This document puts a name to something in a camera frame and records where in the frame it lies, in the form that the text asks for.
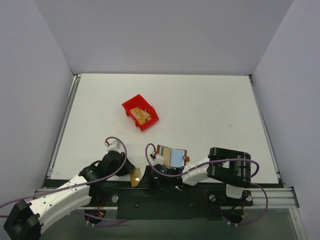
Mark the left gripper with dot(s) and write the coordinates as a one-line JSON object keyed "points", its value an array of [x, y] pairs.
{"points": [[127, 167]]}

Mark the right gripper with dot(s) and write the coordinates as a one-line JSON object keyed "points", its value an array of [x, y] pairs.
{"points": [[152, 177]]}

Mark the gold card with chip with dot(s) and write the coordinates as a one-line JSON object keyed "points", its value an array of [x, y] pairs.
{"points": [[135, 177]]}

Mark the gold card magnetic stripe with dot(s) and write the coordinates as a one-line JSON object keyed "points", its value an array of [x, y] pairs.
{"points": [[165, 152]]}

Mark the brown leather card holder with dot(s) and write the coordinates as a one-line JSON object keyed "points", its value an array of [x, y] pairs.
{"points": [[178, 157]]}

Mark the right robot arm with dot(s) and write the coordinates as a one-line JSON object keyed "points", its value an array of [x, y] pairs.
{"points": [[231, 167]]}

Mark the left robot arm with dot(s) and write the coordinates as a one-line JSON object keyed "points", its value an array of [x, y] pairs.
{"points": [[28, 220]]}

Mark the gold cards in bin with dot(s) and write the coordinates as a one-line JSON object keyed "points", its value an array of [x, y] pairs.
{"points": [[142, 116]]}

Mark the red plastic bin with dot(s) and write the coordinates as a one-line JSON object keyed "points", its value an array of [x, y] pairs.
{"points": [[139, 101]]}

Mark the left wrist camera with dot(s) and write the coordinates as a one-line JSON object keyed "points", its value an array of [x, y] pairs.
{"points": [[113, 146]]}

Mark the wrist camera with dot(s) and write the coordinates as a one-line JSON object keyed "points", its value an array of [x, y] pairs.
{"points": [[157, 159], [113, 146]]}

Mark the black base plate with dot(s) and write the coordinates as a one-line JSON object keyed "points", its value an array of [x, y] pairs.
{"points": [[120, 201]]}

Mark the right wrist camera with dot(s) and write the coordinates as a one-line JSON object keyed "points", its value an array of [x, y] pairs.
{"points": [[157, 159]]}

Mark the aluminium table frame rail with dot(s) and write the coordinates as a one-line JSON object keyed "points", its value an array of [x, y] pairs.
{"points": [[196, 113]]}

